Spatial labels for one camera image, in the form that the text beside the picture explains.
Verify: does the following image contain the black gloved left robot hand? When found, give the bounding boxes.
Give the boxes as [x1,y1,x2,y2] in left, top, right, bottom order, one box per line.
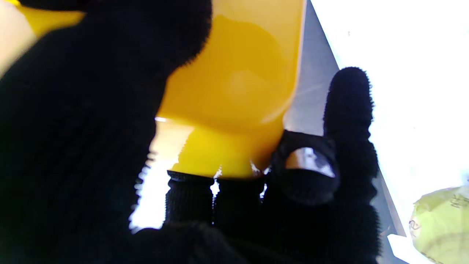
[0,0,381,264]

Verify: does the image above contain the orange tissue box cover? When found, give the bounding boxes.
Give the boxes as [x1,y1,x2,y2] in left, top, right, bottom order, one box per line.
[15,0,306,180]

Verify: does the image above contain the gold tissue pack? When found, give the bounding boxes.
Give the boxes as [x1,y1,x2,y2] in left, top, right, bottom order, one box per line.
[388,185,469,264]

